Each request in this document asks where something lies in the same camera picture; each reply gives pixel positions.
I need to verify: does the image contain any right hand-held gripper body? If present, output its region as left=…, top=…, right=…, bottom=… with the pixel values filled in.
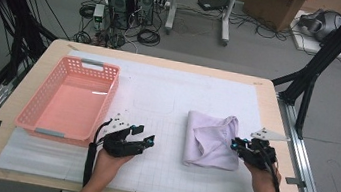
left=237, top=125, right=293, bottom=174

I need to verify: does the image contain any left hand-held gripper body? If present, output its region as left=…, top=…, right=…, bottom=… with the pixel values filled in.
left=101, top=110, right=148, bottom=162

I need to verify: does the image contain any lilac printed cloth garment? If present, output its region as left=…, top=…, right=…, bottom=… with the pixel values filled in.
left=180, top=109, right=246, bottom=174

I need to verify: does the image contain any person's left hand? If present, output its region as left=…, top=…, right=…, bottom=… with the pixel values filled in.
left=91, top=147, right=136, bottom=189

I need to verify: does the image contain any person's right hand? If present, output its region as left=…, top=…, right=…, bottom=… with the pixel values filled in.
left=240, top=158, right=284, bottom=192

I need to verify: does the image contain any white grid mat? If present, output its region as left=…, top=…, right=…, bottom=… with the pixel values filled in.
left=0, top=40, right=285, bottom=192

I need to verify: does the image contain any pink plastic basket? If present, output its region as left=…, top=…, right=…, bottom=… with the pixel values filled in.
left=11, top=49, right=123, bottom=152

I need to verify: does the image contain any white foam board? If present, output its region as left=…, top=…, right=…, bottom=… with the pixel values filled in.
left=287, top=10, right=341, bottom=60

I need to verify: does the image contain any white box with green label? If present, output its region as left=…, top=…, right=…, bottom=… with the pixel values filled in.
left=91, top=2, right=107, bottom=24

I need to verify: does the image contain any black computer tower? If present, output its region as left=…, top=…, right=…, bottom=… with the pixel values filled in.
left=129, top=0, right=157, bottom=27
left=101, top=0, right=135, bottom=32

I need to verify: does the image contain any open cardboard box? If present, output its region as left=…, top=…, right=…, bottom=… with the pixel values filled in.
left=240, top=0, right=309, bottom=36

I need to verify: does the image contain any flat black device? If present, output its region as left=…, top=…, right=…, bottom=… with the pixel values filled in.
left=196, top=0, right=230, bottom=15

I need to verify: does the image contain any grey rounded device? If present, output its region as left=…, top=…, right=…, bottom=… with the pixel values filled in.
left=296, top=5, right=341, bottom=45

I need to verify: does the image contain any beige cabinet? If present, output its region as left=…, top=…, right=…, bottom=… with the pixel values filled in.
left=305, top=0, right=341, bottom=16

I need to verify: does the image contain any black sleeved gripper cable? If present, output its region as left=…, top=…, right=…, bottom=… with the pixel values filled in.
left=254, top=142, right=289, bottom=192
left=81, top=116, right=114, bottom=190

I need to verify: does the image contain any coil of black cable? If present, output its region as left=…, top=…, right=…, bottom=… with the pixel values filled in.
left=135, top=27, right=162, bottom=49

